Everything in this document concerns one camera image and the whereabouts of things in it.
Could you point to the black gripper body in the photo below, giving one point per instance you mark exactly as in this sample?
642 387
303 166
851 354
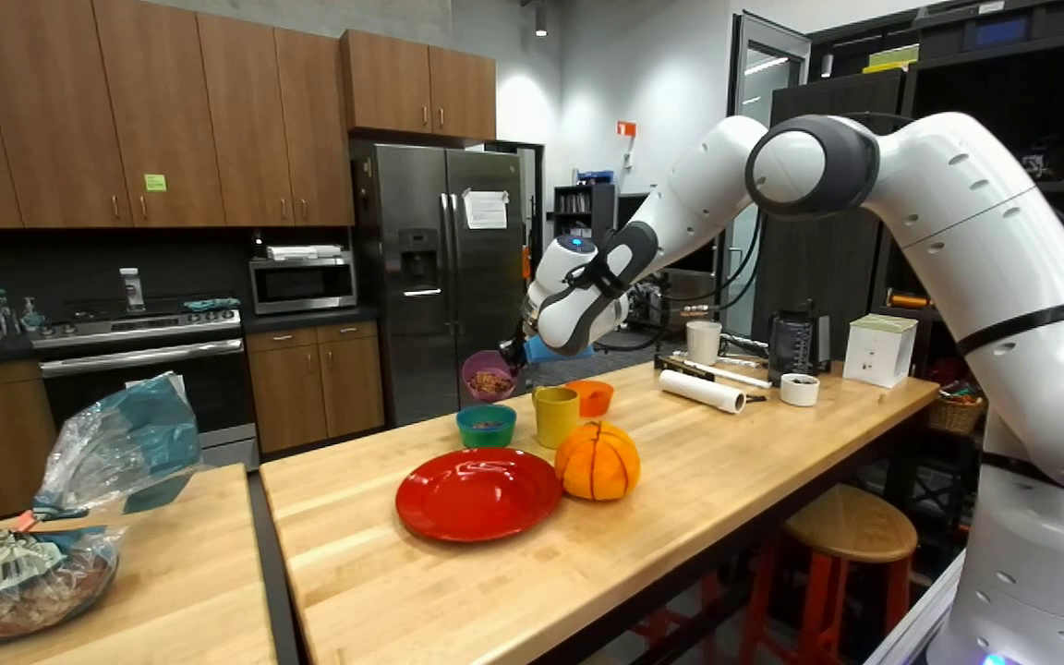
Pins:
510 357

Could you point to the purple plastic bowl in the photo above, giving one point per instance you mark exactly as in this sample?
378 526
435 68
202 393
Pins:
487 375

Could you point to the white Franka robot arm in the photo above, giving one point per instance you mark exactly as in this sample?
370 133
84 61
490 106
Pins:
1024 370

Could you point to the teal blue bowl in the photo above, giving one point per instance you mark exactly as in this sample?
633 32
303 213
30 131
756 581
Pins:
487 426

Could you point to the orange bowl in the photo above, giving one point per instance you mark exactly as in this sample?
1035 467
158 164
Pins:
597 399

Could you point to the yellow cup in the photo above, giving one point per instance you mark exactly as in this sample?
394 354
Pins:
557 418

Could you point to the stainless steel refrigerator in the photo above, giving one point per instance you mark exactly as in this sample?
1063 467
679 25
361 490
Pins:
442 298

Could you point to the orange pumpkin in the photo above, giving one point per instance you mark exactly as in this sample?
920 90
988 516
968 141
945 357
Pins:
597 463

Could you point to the white paper on refrigerator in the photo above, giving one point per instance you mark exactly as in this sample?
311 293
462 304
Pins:
487 213

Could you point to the red plate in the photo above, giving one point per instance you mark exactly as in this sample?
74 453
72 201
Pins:
479 495

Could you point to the dark bookshelf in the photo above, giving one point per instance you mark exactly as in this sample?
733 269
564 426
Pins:
573 207

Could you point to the white cup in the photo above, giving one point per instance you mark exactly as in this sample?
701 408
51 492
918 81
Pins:
703 340

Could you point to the white paper towel roll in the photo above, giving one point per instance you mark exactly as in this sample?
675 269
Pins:
703 393

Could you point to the blue item on bookshelf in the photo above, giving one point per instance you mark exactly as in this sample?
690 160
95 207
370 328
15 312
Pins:
597 180

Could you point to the brown base cabinet beside refrigerator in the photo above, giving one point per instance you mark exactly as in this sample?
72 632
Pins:
314 387

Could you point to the silver microwave oven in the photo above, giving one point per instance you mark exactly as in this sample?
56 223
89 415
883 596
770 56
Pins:
301 286

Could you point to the dark water jug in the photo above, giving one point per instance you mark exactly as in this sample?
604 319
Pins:
796 340

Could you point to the white cardboard box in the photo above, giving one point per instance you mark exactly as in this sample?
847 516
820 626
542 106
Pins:
881 354

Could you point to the stainless steel stove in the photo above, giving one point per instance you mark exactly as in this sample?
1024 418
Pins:
138 361

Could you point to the glass door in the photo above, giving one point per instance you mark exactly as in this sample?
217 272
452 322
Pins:
756 68

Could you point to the wooden stool with red legs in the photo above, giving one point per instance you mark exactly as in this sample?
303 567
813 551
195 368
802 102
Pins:
851 526

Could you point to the green sticky note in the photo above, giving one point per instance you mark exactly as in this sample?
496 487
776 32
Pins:
158 182

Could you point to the clear plastic food bag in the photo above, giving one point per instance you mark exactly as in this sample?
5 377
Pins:
89 487

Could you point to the black metal shelf rack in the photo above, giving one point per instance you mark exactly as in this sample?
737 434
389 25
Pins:
1024 43

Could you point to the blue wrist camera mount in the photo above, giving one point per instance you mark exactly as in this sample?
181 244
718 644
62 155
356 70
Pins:
542 350

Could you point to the orange wall sign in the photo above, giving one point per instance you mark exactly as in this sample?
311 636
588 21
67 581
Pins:
625 131

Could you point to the brown wall cabinet above refrigerator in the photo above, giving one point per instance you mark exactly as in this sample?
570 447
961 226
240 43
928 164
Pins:
415 85

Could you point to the long brown wall cabinets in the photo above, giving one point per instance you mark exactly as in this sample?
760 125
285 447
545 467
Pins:
126 96

